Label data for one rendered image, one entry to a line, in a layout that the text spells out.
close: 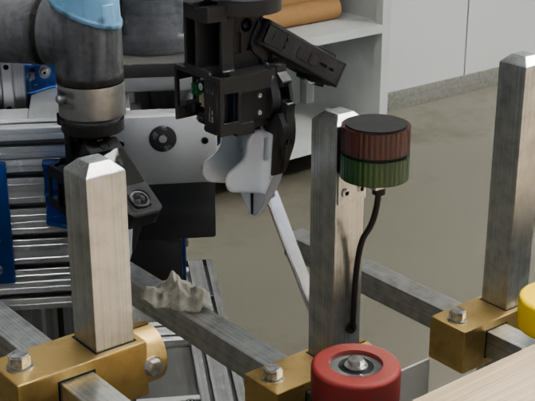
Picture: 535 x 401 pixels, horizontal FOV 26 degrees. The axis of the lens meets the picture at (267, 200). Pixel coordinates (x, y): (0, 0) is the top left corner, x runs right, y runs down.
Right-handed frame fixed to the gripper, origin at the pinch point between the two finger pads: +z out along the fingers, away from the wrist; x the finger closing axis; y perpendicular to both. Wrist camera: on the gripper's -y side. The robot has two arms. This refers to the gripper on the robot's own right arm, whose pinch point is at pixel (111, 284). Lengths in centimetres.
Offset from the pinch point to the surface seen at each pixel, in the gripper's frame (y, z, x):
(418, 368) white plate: -32.7, 3.2, -18.2
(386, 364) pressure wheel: -44.1, -8.1, -1.9
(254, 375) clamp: -33.3, -4.4, 4.5
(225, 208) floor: 178, 83, -148
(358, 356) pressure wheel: -42.0, -8.5, -0.5
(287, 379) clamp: -35.8, -4.4, 2.5
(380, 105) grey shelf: 179, 60, -217
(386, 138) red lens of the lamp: -42, -29, -3
